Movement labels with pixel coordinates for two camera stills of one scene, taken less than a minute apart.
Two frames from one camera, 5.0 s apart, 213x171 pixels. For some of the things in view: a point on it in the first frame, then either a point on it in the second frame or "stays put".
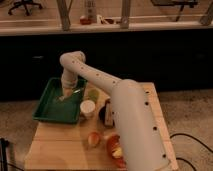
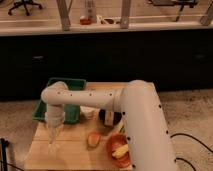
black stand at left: (3, 154) stays put
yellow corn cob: (117, 152) stays put
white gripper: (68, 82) to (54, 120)
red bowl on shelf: (85, 20) stays put
